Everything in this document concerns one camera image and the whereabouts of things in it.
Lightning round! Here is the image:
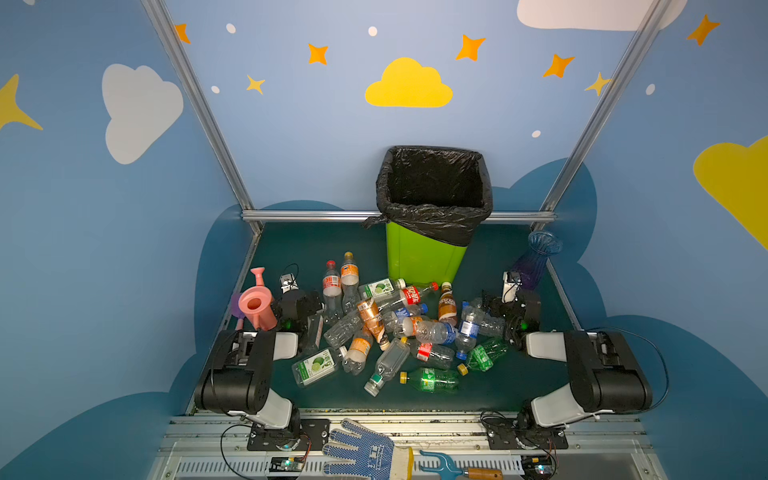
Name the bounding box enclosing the red cola bottle lying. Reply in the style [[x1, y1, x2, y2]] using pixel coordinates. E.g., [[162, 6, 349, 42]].
[[375, 282, 439, 310]]

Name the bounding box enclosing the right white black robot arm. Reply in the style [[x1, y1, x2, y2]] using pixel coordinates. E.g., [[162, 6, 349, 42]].
[[482, 290, 656, 430]]

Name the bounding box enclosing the purple glass vase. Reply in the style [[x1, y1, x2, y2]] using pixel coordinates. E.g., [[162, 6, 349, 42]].
[[511, 230, 563, 290]]

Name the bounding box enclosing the teal garden fork wooden handle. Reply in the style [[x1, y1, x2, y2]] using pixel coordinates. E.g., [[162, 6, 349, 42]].
[[419, 450, 503, 480]]

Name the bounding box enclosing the blue dotted work glove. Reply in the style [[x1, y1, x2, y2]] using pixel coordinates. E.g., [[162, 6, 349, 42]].
[[322, 418, 414, 480]]

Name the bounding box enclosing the blue Pepsi label bottle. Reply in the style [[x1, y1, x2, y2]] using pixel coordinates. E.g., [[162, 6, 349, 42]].
[[454, 301, 485, 361]]

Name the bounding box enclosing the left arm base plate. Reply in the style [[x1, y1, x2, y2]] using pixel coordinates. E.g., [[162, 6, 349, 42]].
[[246, 418, 331, 453]]

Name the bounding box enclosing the orange Fanta bottle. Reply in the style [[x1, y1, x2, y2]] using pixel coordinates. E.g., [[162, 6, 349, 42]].
[[341, 251, 360, 314]]

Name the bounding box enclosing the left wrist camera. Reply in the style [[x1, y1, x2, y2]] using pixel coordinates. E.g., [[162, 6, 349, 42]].
[[279, 273, 299, 294]]

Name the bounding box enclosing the large lime label bottle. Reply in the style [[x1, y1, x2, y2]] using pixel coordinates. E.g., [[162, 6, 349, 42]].
[[292, 346, 347, 387]]

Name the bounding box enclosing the purple plastic item behind can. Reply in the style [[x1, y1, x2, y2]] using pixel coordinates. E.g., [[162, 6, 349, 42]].
[[230, 293, 245, 331]]

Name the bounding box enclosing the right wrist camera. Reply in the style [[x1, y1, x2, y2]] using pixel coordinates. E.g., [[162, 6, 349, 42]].
[[501, 270, 522, 303]]

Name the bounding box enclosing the clear bottle green label front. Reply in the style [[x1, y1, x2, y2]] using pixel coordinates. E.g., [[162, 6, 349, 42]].
[[364, 337, 410, 397]]

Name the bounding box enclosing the black bin liner bag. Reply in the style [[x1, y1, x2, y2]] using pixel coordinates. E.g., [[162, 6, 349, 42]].
[[363, 145, 493, 247]]

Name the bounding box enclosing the pink plastic watering can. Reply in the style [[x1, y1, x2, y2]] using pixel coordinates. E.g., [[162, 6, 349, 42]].
[[238, 267, 278, 331]]

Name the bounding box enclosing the green Sprite bottle yellow cap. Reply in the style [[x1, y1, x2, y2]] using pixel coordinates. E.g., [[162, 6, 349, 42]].
[[399, 368, 459, 394]]

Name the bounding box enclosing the orange label bottle front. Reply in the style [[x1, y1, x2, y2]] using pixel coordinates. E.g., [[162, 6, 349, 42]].
[[343, 327, 374, 376]]

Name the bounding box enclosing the lime label bottle near bin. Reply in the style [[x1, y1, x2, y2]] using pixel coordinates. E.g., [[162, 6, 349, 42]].
[[358, 278, 406, 299]]

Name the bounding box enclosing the clear bottle white cap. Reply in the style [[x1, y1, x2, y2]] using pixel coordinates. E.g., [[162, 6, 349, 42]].
[[471, 297, 506, 337]]

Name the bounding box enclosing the aluminium back frame rail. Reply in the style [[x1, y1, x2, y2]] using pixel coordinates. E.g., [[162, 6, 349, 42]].
[[242, 209, 557, 224]]

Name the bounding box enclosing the left green circuit board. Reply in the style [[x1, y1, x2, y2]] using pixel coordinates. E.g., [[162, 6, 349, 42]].
[[269, 457, 305, 473]]

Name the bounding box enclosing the red label bottle lying front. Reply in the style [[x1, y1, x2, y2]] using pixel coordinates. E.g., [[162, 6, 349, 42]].
[[409, 340, 455, 370]]

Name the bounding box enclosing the green plastic trash bin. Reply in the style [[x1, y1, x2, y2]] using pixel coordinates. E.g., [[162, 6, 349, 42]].
[[386, 222, 467, 285]]

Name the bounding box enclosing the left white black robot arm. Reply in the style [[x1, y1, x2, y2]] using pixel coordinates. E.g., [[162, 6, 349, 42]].
[[194, 290, 323, 433]]

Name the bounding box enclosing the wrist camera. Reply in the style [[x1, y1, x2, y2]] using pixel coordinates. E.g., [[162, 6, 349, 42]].
[[501, 270, 522, 303], [279, 273, 299, 294]]

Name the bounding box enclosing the small green Sprite bottle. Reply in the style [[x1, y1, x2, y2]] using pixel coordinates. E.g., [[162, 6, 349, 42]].
[[457, 338, 509, 376]]

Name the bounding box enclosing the green circuit board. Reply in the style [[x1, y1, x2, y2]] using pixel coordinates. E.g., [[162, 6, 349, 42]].
[[269, 457, 305, 473], [521, 456, 556, 479]]

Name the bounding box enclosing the orange red label bottle centre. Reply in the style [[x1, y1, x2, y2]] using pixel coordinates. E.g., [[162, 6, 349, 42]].
[[385, 315, 430, 337]]

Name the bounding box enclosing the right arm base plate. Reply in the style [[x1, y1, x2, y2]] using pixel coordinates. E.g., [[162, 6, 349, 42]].
[[480, 412, 569, 451]]

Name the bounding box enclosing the clear bottle blue cap centre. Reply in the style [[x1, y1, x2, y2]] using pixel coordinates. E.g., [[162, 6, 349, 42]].
[[414, 320, 457, 345]]

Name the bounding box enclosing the clear ribbed water bottle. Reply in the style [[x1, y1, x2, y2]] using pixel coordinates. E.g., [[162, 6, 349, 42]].
[[323, 310, 363, 349]]

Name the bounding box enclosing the brown Nescafe bottle lying centre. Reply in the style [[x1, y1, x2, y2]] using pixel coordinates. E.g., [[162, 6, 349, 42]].
[[357, 299, 390, 351]]

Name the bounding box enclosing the right green circuit board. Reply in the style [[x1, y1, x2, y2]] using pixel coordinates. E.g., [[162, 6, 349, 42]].
[[521, 456, 556, 479]]

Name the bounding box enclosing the brown Nescafe bottle white cap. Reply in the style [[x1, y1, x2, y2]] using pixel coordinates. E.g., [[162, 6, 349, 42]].
[[438, 282, 458, 327]]

